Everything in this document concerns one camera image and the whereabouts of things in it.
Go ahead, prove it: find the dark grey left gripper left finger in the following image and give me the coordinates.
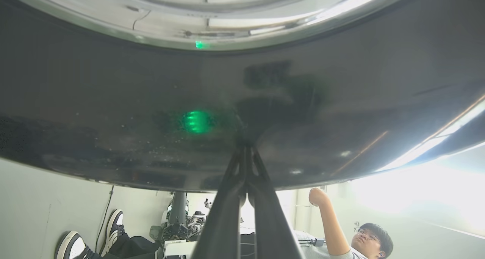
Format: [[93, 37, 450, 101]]
[[191, 145, 249, 259]]

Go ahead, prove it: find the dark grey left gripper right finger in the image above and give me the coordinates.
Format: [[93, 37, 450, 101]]
[[247, 145, 304, 259]]

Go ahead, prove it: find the black rimmed glass washer door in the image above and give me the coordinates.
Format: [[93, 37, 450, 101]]
[[0, 0, 485, 193]]

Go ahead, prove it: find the bystander bare hand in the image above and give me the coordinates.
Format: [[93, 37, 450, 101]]
[[309, 187, 329, 207]]

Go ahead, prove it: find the grey stand with robot parts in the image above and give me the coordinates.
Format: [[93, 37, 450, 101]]
[[149, 192, 213, 248]]

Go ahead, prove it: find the white paper label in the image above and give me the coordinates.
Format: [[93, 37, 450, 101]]
[[164, 239, 197, 256]]

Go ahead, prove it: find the black trousers leg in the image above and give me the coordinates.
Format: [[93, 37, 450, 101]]
[[102, 234, 165, 259]]

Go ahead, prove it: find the bystander with glasses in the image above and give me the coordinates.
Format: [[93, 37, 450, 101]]
[[292, 223, 394, 259]]

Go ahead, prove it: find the black white sneaker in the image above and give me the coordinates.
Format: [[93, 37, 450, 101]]
[[54, 231, 91, 259], [100, 209, 125, 256]]

